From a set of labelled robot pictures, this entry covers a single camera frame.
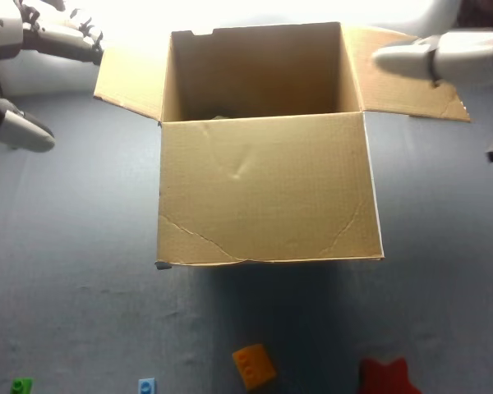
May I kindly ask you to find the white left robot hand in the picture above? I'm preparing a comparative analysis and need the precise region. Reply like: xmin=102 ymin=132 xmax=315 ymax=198
xmin=0 ymin=0 xmax=104 ymax=153

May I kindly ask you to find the brown cardboard box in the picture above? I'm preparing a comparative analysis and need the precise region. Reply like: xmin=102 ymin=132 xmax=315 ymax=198
xmin=92 ymin=21 xmax=472 ymax=271

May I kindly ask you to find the white backdrop sheet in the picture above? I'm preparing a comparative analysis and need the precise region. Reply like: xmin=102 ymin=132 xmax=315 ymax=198
xmin=0 ymin=0 xmax=461 ymax=98

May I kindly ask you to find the grey table cloth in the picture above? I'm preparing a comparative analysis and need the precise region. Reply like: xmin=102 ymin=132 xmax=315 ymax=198
xmin=0 ymin=67 xmax=493 ymax=394

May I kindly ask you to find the green toy building block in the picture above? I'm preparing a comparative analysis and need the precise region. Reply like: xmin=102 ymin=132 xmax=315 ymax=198
xmin=9 ymin=376 xmax=35 ymax=394

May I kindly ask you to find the orange toy building block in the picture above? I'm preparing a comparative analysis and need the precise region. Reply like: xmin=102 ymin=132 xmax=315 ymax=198
xmin=232 ymin=343 xmax=279 ymax=393

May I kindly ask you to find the red star toy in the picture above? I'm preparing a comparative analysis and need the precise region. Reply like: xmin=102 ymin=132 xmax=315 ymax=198
xmin=359 ymin=356 xmax=424 ymax=394

